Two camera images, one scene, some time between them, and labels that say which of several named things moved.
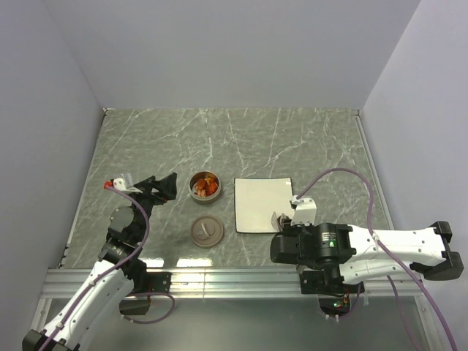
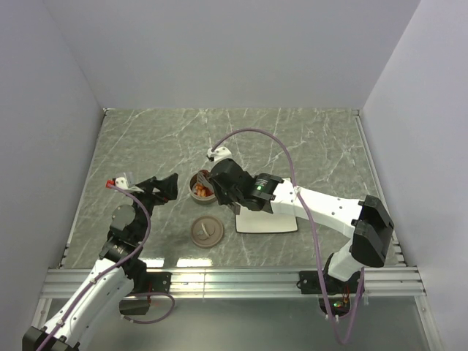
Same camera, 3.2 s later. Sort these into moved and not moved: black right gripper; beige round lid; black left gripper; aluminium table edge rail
Moved: black right gripper
Not moved: aluminium table edge rail; beige round lid; black left gripper
